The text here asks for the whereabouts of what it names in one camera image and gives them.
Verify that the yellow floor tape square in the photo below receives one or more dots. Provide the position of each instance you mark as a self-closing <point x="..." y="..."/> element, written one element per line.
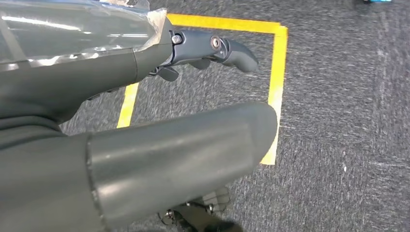
<point x="278" y="64"/>

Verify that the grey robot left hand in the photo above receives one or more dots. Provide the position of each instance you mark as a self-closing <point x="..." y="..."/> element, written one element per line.
<point x="176" y="153"/>

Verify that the black robot foot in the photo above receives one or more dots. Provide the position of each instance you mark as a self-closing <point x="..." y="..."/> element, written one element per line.
<point x="205" y="217"/>

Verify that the blue metal shelf rack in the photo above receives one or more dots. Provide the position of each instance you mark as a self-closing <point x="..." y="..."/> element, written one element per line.
<point x="378" y="1"/>

